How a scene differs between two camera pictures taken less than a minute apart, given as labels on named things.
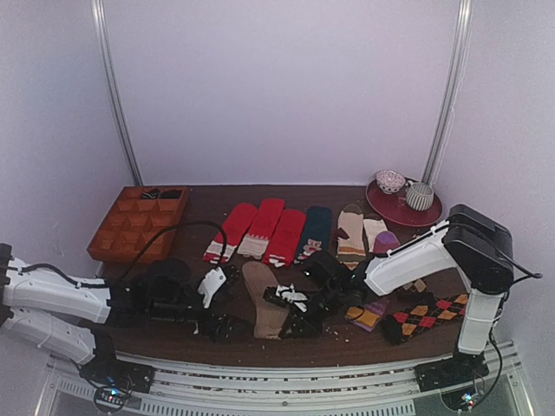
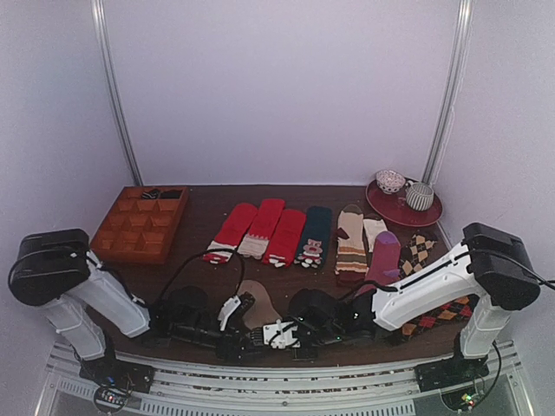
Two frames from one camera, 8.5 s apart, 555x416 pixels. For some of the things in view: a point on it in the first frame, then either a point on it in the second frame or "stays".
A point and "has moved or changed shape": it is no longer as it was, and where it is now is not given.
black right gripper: (299, 313) to (301, 340)
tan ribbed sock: (270, 319) has moved or changed shape
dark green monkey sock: (317, 236) stays
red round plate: (395, 209) stays
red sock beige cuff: (264, 225) stays
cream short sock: (374, 227) stays
